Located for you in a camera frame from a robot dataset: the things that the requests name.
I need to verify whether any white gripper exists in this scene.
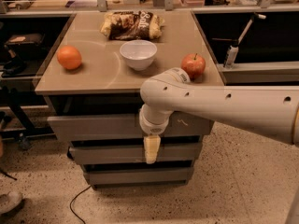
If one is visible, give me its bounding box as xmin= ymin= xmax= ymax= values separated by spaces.
xmin=139 ymin=105 xmax=170 ymax=164

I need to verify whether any grey top drawer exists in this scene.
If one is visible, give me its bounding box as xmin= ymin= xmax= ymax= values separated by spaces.
xmin=48 ymin=112 xmax=213 ymax=141

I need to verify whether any grey drawer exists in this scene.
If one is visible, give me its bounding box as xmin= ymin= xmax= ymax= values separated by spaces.
xmin=83 ymin=167 xmax=193 ymax=185
xmin=70 ymin=143 xmax=202 ymax=164
xmin=48 ymin=112 xmax=213 ymax=141

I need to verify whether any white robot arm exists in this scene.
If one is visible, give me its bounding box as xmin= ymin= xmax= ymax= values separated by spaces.
xmin=140 ymin=69 xmax=298 ymax=224

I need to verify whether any grey middle drawer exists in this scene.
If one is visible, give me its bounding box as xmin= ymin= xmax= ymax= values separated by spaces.
xmin=70 ymin=143 xmax=202 ymax=164

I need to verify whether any grey bottom drawer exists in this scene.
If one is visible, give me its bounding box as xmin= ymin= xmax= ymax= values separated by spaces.
xmin=83 ymin=167 xmax=193 ymax=185

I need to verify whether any grey drawer cabinet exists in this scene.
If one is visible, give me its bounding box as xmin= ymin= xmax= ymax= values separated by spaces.
xmin=35 ymin=9 xmax=226 ymax=189

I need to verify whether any white bowl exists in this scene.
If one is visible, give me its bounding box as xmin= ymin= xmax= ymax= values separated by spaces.
xmin=120 ymin=40 xmax=157 ymax=71

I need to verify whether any red apple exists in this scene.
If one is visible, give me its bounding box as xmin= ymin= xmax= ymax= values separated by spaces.
xmin=180 ymin=53 xmax=206 ymax=79

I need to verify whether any orange fruit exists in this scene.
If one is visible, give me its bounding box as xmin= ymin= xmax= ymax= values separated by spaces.
xmin=57 ymin=45 xmax=82 ymax=70

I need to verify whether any brown chip bag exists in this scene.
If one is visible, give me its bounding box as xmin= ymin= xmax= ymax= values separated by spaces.
xmin=100 ymin=10 xmax=164 ymax=41

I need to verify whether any white shoe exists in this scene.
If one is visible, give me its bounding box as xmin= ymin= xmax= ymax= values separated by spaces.
xmin=0 ymin=191 xmax=22 ymax=215

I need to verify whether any black office chair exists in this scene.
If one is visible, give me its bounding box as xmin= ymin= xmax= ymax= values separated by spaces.
xmin=1 ymin=33 xmax=53 ymax=150

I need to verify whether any white rod tool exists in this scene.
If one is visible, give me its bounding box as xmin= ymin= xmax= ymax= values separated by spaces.
xmin=237 ymin=13 xmax=266 ymax=45

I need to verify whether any black floor cable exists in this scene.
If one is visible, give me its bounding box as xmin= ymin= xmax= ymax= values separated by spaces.
xmin=69 ymin=185 xmax=93 ymax=224

